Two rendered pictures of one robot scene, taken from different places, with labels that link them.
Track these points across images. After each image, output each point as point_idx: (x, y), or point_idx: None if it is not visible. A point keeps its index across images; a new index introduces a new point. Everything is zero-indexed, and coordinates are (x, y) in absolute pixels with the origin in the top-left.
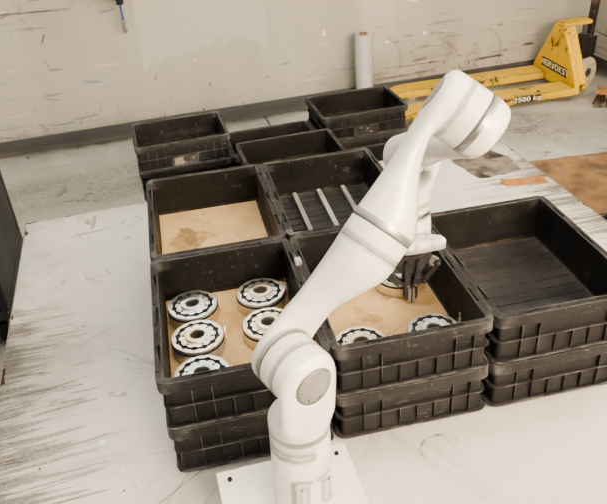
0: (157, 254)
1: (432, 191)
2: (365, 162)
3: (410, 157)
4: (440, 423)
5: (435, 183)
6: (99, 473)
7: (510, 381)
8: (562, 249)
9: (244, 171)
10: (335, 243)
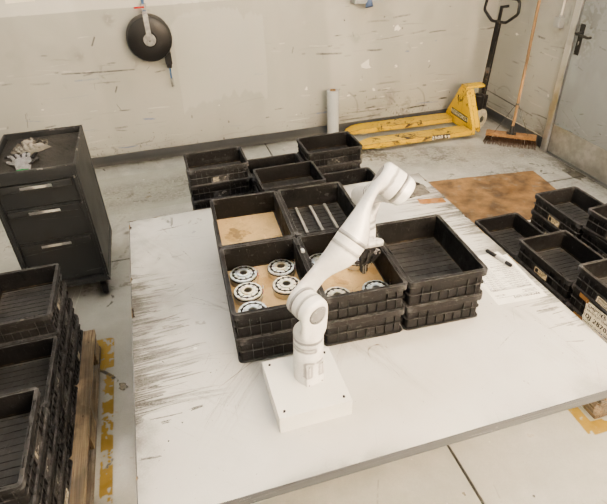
0: None
1: None
2: (338, 190)
3: (366, 205)
4: (378, 338)
5: None
6: (196, 363)
7: (416, 316)
8: (447, 245)
9: (267, 194)
10: (329, 246)
